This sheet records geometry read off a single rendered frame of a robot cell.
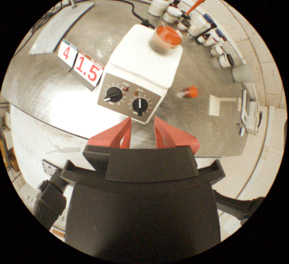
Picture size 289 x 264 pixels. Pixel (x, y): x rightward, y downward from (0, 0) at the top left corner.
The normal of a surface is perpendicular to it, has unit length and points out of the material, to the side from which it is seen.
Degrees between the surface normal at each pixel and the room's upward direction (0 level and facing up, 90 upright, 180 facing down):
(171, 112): 0
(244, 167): 90
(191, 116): 0
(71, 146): 0
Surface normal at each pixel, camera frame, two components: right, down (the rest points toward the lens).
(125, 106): 0.02, 0.58
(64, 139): 0.24, 0.14
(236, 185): -0.93, -0.26
